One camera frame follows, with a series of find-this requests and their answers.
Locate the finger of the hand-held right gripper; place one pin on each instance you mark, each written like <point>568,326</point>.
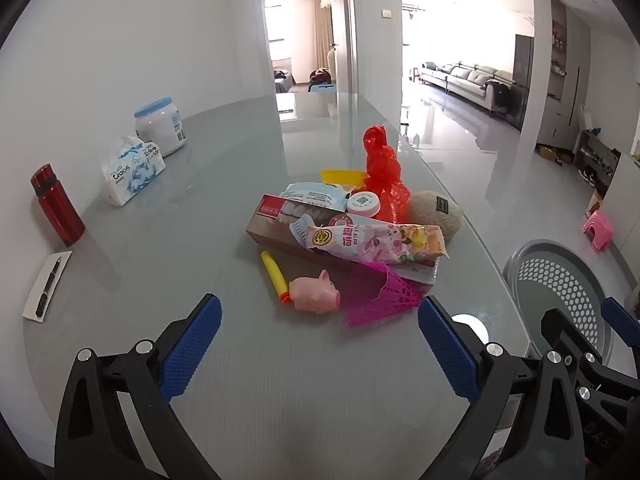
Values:
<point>620,317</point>
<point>570,332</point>

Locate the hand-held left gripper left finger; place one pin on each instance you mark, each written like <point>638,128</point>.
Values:
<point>192,350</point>

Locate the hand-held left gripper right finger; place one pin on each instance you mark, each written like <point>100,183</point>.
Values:
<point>447,355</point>

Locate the pink plastic mesh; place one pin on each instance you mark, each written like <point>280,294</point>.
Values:
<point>385,290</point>

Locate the pink pig toy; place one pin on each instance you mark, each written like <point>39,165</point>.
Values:
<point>312,295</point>

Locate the pink snack packet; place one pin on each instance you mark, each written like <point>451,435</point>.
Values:
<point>375,242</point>

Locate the toothpaste box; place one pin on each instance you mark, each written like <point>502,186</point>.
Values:
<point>265,230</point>

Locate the beige plush ball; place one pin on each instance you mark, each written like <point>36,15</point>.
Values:
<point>425,215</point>

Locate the white bottle cap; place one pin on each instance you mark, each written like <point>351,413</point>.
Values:
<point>363,204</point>

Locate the red plastic bag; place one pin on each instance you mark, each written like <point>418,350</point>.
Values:
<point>382,170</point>

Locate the light blue mask packet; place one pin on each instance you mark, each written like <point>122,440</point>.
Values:
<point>315,192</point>

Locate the yellow plastic dish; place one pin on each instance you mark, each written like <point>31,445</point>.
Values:
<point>340,176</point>

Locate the pink plastic stool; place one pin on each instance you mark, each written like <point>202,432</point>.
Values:
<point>598,227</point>

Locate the purple fuzzy cloth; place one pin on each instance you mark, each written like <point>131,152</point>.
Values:
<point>489,462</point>

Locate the white low cabinet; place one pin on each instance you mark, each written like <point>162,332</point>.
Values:
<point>627,200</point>

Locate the shoe rack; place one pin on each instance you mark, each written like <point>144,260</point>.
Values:
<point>597,160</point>

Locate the black pen on paper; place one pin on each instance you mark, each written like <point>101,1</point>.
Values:
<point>31,307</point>

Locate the cardboard box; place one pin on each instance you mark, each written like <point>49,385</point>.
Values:
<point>550,154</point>

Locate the white blue tissue pack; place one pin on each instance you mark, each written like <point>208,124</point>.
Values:
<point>130,175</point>

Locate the red thermos bottle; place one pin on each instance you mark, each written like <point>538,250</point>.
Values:
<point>57,205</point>

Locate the white jar blue lid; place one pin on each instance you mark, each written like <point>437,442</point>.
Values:
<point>162,130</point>

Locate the dark jacket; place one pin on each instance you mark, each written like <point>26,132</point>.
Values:
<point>499,97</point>

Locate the dark grey cabinet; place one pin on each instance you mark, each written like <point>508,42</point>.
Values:
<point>522,80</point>

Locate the grey sofa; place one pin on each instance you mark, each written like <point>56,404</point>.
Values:
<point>465,77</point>

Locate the beige curtain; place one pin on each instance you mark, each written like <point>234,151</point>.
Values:
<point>317,40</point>

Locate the white door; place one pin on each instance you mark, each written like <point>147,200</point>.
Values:
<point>345,25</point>

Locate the clothes drying rack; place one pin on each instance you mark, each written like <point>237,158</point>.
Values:
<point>412,7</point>

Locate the grey wall cabinet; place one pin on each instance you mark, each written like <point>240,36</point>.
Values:
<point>560,85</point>

